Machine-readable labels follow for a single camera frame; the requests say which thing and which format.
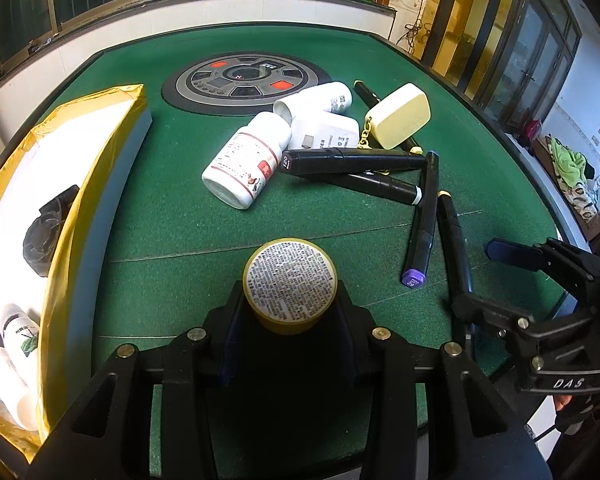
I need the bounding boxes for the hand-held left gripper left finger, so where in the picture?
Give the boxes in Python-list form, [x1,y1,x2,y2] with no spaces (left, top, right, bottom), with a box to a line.
[30,280,255,480]

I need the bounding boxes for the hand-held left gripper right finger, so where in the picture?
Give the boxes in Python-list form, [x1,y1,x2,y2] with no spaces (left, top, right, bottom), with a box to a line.
[331,281,552,480]

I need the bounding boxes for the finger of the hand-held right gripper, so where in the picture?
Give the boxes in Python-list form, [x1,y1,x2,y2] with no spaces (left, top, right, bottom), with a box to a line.
[451,280,542,357]
[485,237,600,307]

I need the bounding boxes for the black marker yellow cap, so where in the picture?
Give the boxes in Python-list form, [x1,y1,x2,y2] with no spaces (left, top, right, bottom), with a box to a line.
[354,80,423,156]
[437,190,476,306]

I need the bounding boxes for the yellow round tin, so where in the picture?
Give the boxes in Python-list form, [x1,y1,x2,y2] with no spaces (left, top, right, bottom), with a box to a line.
[242,238,339,337]

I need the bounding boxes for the black marker purple cap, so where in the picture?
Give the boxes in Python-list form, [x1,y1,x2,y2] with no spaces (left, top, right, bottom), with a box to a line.
[401,150,441,289]

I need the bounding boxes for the cream case with gold keychain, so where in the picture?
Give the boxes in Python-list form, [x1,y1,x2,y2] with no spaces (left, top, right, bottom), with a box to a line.
[356,82,432,151]

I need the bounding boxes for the gold-edged white box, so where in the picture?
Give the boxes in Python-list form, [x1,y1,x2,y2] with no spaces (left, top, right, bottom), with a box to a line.
[0,84,153,463]

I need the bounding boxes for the thick black marker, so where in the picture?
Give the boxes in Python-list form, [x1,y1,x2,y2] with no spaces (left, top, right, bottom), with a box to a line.
[278,147,427,177]

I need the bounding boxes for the white bottle red label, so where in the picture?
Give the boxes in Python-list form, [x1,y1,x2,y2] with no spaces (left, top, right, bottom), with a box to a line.
[201,111,293,209]

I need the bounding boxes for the black plastic fan housing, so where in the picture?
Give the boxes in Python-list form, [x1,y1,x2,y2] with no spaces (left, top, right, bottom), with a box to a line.
[22,184,81,278]

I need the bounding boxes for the large white plastic bottle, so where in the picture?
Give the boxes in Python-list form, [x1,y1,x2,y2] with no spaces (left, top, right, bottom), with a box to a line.
[0,345,40,431]

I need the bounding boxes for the person's right hand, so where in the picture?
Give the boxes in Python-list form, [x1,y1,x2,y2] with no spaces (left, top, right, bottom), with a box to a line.
[553,394,581,431]

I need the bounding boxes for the green cloth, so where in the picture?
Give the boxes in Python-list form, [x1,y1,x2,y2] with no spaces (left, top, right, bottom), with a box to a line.
[550,137,588,186]

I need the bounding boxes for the black marker white tips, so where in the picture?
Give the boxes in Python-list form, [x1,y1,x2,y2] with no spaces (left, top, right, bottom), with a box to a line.
[325,170,423,206]

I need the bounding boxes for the glass door cabinet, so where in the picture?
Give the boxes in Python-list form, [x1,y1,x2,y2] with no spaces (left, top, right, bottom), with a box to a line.
[475,0,583,131]

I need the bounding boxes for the white charger adapter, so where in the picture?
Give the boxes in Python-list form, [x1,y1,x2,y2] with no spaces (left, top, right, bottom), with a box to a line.
[287,111,360,151]

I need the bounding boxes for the small white plastic bottle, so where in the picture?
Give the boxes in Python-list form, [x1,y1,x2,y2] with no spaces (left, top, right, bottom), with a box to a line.
[272,81,353,123]

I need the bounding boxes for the round table control panel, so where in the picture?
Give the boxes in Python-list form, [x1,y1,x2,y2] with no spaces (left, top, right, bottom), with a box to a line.
[161,55,331,116]

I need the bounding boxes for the gold striped wall panel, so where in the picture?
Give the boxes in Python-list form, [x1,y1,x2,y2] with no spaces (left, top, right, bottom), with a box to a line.
[420,0,526,106]

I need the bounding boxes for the hanging wall cables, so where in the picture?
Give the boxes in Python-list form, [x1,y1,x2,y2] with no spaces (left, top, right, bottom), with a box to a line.
[402,0,431,61]

